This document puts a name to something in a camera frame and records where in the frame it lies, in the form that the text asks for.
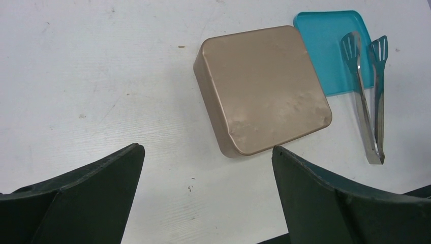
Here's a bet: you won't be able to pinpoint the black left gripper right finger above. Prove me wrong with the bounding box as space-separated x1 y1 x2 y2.
271 146 430 243

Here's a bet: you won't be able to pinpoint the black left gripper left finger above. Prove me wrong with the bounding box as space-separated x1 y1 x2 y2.
1 143 145 243

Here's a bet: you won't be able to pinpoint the metal tongs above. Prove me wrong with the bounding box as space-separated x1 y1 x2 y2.
340 31 389 166

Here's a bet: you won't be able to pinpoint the gold tin lid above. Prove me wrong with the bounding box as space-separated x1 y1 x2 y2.
193 25 332 158

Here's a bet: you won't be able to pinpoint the teal plastic tray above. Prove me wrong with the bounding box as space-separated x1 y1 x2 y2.
293 10 374 97

